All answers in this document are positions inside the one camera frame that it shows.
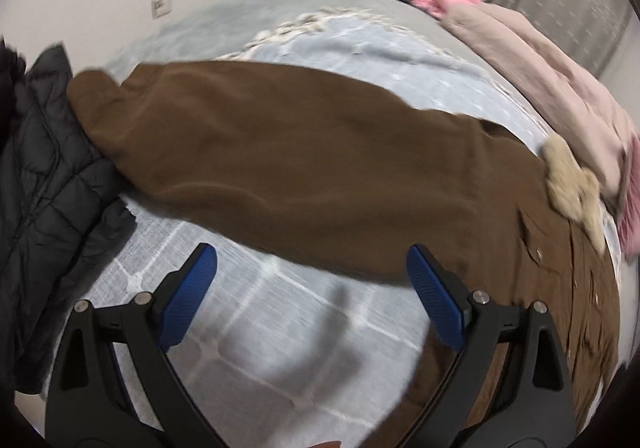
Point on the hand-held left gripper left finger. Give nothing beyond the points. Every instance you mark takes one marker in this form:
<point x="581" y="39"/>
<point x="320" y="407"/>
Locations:
<point x="192" y="288"/>

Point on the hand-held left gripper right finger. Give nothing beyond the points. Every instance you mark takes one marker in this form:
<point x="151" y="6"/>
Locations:
<point x="432" y="293"/>

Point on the brown coat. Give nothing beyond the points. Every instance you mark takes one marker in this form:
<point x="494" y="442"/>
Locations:
<point x="300" y="152"/>

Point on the light grid-pattern bed cover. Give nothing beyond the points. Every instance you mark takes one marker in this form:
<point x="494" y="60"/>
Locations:
<point x="280" y="353"/>

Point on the black puffer jacket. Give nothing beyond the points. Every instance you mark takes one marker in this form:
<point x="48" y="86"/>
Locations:
<point x="45" y="177"/>

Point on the pale pink coat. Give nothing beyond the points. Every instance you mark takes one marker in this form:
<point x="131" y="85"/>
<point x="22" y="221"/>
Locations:
<point x="550" y="77"/>

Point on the white wall outlet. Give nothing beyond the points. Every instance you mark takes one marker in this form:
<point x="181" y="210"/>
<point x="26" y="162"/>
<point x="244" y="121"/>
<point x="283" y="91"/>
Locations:
<point x="161" y="6"/>

